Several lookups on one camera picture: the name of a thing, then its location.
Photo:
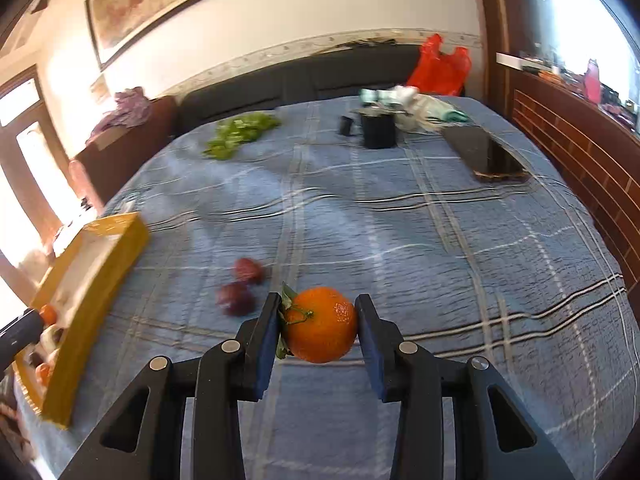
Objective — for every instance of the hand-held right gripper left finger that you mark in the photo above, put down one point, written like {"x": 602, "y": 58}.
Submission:
{"x": 265, "y": 355}

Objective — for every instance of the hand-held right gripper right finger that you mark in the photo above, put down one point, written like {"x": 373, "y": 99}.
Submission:
{"x": 372, "y": 350}

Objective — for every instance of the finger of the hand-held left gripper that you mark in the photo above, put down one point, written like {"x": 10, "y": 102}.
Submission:
{"x": 22, "y": 332}

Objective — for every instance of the large orange with leaf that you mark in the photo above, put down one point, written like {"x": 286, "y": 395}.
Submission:
{"x": 322, "y": 325}

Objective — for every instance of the yellow cardboard box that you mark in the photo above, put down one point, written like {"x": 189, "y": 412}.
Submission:
{"x": 105, "y": 270}

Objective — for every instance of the wooden door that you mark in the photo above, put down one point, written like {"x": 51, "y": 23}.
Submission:
{"x": 35, "y": 160}

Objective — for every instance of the brown wooden cabinet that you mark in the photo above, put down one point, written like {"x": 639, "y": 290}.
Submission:
{"x": 130, "y": 160}

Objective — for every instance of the black box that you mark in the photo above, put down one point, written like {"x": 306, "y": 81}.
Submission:
{"x": 378, "y": 130}

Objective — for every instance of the green lettuce leaves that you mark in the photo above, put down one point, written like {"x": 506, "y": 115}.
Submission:
{"x": 240, "y": 132}

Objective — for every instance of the small black card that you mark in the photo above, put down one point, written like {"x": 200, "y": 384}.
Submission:
{"x": 347, "y": 125}

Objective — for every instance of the black smartphone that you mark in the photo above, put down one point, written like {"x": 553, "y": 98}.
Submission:
{"x": 492, "y": 155}

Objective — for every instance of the purple cloth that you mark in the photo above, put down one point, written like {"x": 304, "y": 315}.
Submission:
{"x": 127, "y": 110}

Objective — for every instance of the green and white bag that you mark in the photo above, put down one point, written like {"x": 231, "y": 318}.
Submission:
{"x": 447, "y": 112}

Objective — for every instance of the white cloth gloves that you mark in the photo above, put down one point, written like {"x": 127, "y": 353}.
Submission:
{"x": 412, "y": 102}

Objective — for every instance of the dark padded headboard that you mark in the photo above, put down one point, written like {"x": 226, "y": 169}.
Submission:
{"x": 300, "y": 80}

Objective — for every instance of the brown wooden partition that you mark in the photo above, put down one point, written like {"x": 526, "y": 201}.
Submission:
{"x": 575, "y": 150}

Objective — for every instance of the red plastic bag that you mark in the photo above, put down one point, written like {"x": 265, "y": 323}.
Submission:
{"x": 440, "y": 70}

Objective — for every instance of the pink bottle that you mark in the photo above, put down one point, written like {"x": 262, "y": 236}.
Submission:
{"x": 593, "y": 80}

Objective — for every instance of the framed wall painting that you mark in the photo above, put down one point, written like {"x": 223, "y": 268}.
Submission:
{"x": 150, "y": 5}

